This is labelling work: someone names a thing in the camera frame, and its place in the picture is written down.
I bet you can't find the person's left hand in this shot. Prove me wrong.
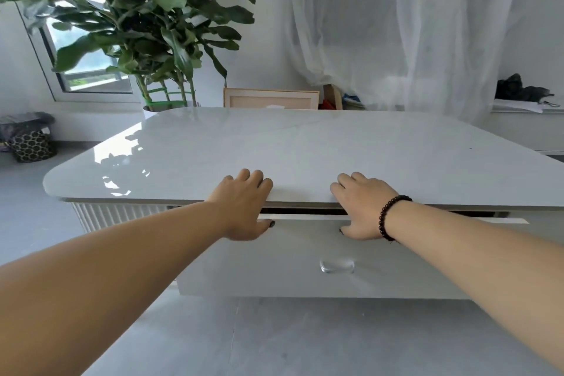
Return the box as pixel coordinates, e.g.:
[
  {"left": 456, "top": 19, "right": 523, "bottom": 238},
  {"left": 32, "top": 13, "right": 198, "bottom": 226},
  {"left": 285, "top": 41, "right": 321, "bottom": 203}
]
[{"left": 204, "top": 168, "right": 276, "bottom": 242}]

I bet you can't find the person's right hand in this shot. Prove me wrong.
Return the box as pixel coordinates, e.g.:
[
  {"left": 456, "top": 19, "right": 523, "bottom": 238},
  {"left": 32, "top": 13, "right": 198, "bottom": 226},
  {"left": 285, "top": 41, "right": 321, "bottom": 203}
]
[{"left": 329, "top": 172, "right": 400, "bottom": 241}]

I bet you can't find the white drawer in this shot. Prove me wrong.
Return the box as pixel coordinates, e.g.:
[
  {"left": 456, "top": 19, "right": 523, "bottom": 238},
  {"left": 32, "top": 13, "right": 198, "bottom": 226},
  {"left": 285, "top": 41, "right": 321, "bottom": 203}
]
[{"left": 176, "top": 211, "right": 531, "bottom": 300}]

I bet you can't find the person's left forearm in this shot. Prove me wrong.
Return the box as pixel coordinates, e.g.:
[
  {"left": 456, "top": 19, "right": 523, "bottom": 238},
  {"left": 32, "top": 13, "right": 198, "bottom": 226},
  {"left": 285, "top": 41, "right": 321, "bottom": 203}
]
[{"left": 0, "top": 202, "right": 233, "bottom": 376}]

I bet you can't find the person's right forearm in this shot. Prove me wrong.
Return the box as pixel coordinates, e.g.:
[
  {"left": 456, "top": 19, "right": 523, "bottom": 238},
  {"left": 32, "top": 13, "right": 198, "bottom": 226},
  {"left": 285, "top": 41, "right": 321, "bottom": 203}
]
[{"left": 390, "top": 202, "right": 564, "bottom": 372}]

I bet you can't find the brown cardboard box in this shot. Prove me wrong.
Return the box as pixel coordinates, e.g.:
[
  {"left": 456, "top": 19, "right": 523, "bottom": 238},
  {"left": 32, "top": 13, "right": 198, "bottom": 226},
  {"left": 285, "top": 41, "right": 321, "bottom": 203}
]
[{"left": 323, "top": 83, "right": 344, "bottom": 111}]

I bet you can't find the white plant pot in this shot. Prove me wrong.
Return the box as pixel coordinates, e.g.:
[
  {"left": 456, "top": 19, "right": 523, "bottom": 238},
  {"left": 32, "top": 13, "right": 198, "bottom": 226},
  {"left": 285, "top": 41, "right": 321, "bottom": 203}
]
[{"left": 142, "top": 100, "right": 202, "bottom": 121}]

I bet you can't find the white side cabinet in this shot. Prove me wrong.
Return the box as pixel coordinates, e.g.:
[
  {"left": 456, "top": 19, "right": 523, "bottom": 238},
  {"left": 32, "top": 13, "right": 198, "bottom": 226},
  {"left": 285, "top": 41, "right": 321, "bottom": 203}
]
[{"left": 486, "top": 102, "right": 564, "bottom": 155}]

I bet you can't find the black plastic bag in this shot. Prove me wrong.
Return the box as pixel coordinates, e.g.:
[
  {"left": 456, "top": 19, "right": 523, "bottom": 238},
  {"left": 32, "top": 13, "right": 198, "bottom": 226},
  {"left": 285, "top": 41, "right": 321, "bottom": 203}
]
[{"left": 495, "top": 73, "right": 555, "bottom": 102}]

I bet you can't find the white sheer dust cover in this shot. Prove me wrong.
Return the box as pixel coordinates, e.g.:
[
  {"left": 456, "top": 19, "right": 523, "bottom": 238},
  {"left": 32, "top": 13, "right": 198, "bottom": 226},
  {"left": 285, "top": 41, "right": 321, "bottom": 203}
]
[{"left": 288, "top": 0, "right": 564, "bottom": 123}]

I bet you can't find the small white framed window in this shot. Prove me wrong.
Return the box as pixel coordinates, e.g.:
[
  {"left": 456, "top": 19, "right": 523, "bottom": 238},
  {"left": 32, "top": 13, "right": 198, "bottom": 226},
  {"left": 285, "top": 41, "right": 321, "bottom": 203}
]
[{"left": 17, "top": 1, "right": 143, "bottom": 104}]

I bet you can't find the dark patterned basket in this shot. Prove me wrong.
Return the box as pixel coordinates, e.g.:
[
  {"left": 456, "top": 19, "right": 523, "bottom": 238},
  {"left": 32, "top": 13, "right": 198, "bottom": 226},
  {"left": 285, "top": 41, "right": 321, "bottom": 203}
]
[{"left": 9, "top": 129, "right": 58, "bottom": 164}]

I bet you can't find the large green leafy plant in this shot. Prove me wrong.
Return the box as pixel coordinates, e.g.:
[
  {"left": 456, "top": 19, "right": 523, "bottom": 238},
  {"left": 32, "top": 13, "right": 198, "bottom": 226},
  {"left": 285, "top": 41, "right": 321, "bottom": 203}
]
[{"left": 0, "top": 0, "right": 263, "bottom": 110}]

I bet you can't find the dark bead bracelet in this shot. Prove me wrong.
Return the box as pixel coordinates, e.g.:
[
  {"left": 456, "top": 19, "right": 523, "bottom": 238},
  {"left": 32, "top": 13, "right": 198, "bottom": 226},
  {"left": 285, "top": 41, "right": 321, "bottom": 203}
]
[{"left": 378, "top": 194, "right": 414, "bottom": 243}]

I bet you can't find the wooden picture frame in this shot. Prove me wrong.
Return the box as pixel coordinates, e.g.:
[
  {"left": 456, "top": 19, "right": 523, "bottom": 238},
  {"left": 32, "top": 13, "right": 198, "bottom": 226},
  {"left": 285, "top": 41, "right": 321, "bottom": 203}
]
[{"left": 223, "top": 87, "right": 320, "bottom": 110}]

